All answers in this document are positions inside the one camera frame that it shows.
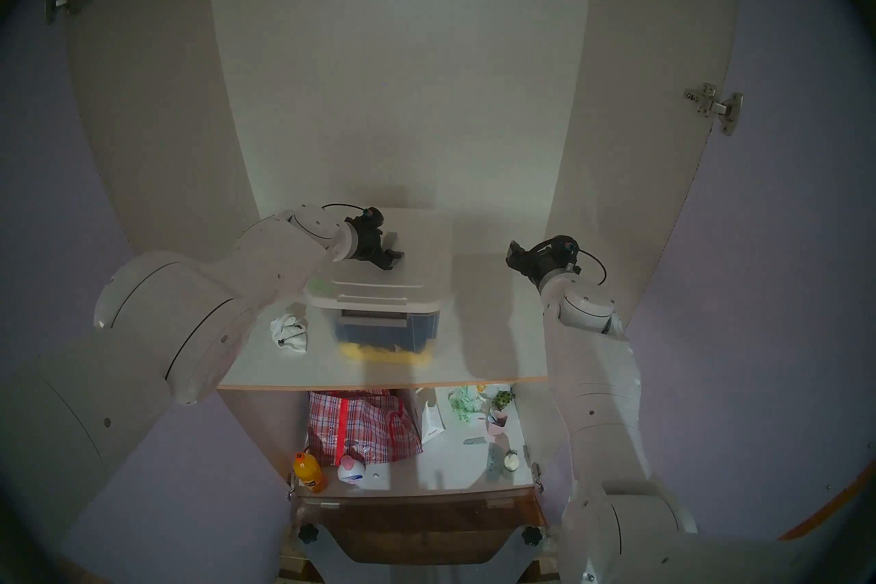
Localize orange bottle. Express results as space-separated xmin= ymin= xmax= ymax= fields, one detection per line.
xmin=293 ymin=451 xmax=328 ymax=493

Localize white sock pair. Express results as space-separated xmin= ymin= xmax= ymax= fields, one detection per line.
xmin=270 ymin=314 xmax=309 ymax=354

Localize green white plastic bag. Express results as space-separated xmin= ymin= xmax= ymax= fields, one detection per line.
xmin=448 ymin=386 xmax=487 ymax=423

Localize red plaid bag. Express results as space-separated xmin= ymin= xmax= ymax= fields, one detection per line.
xmin=307 ymin=390 xmax=423 ymax=467

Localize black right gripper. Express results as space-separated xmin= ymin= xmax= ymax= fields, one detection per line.
xmin=505 ymin=235 xmax=581 ymax=289

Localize yellow socks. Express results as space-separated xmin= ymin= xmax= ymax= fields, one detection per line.
xmin=340 ymin=343 xmax=433 ymax=366

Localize white bin lid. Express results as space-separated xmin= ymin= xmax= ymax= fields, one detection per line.
xmin=306 ymin=208 xmax=456 ymax=314

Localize white wardrobe cabinet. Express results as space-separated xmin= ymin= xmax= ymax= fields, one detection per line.
xmin=65 ymin=0 xmax=747 ymax=393

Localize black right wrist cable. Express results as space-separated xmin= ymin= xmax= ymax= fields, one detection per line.
xmin=578 ymin=249 xmax=608 ymax=286

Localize grey robot torso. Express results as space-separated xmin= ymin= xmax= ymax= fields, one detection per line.
xmin=301 ymin=528 xmax=548 ymax=584

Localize metal cabinet door hinge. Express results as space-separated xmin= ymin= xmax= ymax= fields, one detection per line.
xmin=684 ymin=83 xmax=745 ymax=137
xmin=44 ymin=0 xmax=94 ymax=24

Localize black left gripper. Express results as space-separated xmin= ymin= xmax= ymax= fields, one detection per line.
xmin=344 ymin=212 xmax=405 ymax=271

